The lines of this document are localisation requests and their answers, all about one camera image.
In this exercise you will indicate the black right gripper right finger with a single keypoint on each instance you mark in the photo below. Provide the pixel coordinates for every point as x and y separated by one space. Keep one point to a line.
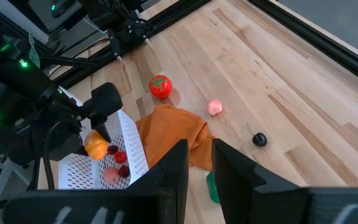
235 180

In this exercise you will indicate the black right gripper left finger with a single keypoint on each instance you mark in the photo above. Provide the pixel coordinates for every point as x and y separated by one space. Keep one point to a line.
169 177

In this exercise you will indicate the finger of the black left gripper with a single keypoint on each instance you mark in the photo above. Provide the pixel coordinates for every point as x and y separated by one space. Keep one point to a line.
105 132
82 152

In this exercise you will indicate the orange toy vegetable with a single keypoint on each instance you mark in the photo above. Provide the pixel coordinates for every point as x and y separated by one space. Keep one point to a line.
95 146

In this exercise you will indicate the dark red toy fruit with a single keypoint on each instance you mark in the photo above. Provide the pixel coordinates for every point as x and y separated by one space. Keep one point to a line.
125 171
112 150

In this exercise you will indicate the green toy bell pepper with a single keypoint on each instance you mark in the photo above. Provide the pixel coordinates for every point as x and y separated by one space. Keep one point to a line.
212 189

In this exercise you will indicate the pink toy peach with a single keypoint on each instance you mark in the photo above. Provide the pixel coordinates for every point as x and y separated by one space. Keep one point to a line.
213 107
110 175

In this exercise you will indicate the red toy tomato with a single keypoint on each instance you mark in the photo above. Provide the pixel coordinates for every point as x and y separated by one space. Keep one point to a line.
162 88

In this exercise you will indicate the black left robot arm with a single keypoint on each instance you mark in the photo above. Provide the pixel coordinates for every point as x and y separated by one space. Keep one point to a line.
26 81

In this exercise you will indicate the white perforated plastic basket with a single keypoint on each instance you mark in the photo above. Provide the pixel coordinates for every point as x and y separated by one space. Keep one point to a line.
132 140

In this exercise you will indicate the orange cloth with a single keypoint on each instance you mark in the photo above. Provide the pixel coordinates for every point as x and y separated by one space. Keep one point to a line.
172 130

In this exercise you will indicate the black toy cherry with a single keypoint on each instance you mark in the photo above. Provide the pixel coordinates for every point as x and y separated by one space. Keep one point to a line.
259 140

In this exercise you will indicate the metal table legs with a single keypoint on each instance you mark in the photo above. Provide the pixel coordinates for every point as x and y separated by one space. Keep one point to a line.
2 183

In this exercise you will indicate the black computer mouse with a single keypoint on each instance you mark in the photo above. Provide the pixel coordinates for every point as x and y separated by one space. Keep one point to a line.
62 7

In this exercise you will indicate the grey side desk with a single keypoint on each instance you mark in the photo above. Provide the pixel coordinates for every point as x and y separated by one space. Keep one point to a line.
39 18

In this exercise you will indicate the black metal table frame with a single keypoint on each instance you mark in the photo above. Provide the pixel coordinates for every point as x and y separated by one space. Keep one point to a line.
337 53

